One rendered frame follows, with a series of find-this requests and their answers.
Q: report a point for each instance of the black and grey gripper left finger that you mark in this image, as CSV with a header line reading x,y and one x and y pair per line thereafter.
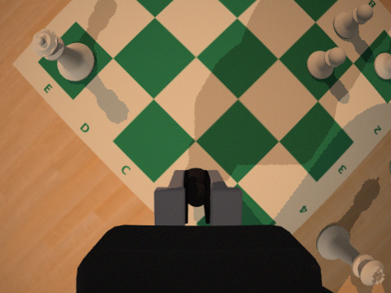
x,y
169,202

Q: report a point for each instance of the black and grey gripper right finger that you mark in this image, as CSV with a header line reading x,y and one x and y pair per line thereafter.
x,y
226,202

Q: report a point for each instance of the white pawn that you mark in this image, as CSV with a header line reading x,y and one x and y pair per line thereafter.
x,y
320,65
382,66
346,25

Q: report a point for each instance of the black chess piece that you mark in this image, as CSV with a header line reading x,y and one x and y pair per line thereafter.
x,y
196,187

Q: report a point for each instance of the green and cream chessboard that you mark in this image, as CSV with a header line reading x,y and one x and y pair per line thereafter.
x,y
223,85

